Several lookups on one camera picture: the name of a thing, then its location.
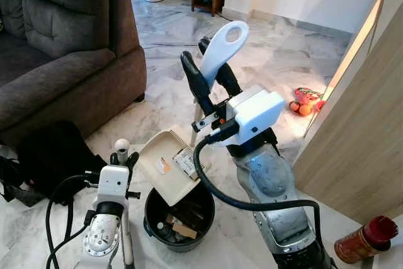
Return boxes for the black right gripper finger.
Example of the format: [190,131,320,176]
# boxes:
[181,50,216,117]
[198,37,244,101]

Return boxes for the beige broom with purple bristles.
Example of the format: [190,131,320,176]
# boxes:
[113,138,136,269]

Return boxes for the beige long-handled dustpan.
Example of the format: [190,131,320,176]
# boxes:
[137,20,250,207]

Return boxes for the small box with white label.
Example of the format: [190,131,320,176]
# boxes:
[173,149,200,178]

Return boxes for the black bag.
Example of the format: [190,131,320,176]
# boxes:
[0,120,108,208]

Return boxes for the brown cardboard scrap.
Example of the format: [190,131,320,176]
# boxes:
[171,222,198,239]

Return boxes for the light wooden cabinet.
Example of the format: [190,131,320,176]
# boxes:
[292,0,403,226]

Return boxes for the brown bottle with red cap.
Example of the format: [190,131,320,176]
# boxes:
[333,215,400,265]

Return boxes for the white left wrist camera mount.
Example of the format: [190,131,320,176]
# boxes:
[96,164,130,208]

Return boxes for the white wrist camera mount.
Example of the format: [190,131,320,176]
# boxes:
[222,86,286,149]
[96,164,130,208]

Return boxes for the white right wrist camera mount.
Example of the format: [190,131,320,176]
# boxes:
[222,86,286,149]

